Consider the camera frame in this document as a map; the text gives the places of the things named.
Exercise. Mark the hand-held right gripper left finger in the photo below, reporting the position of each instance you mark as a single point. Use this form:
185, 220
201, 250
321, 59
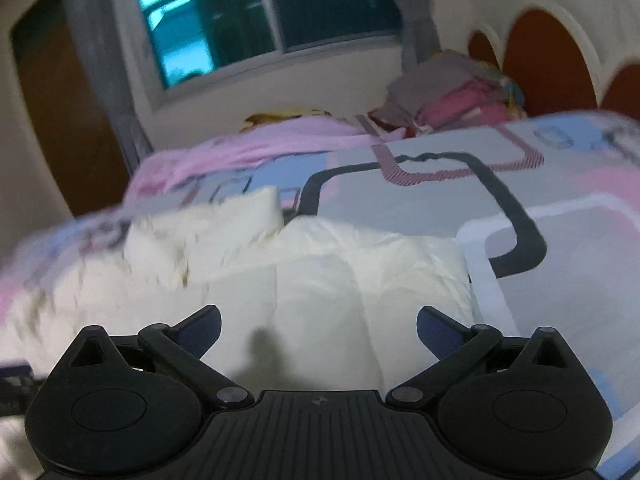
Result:
202, 331

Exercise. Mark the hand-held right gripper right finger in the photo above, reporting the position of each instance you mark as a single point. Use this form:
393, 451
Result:
436, 331

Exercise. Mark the white garment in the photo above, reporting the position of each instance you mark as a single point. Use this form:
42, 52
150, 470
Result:
310, 280

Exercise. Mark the pile of clothes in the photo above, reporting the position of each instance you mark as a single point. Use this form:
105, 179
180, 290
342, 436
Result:
450, 95

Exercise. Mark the patterned grey bed sheet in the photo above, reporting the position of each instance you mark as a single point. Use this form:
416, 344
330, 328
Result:
425, 200

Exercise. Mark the pink blanket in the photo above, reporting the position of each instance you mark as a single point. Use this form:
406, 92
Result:
250, 145

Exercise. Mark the yellow cloth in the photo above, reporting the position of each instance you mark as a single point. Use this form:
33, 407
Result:
270, 117

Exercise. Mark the brown wooden door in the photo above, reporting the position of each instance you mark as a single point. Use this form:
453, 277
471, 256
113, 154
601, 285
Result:
65, 125

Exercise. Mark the grey curtain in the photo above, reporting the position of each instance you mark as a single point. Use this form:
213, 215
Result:
105, 60
412, 15

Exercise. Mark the scalloped white and brown headboard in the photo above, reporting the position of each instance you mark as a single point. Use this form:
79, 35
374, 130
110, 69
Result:
545, 50

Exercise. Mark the window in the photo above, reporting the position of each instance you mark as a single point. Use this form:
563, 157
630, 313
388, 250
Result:
260, 10

